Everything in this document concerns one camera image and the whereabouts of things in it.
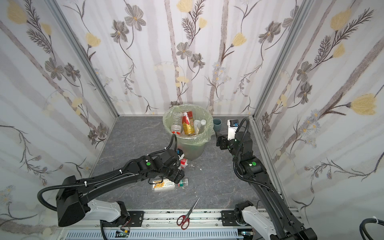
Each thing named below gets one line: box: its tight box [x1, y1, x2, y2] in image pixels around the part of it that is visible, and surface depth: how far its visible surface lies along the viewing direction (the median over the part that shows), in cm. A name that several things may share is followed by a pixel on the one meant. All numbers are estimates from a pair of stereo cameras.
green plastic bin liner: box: [162, 104, 216, 145], surface depth 84 cm
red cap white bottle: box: [193, 119, 201, 135], surface depth 92 cm
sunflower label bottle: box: [151, 178, 189, 192], surface depth 82 cm
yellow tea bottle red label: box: [181, 111, 195, 135], surface depth 89 cm
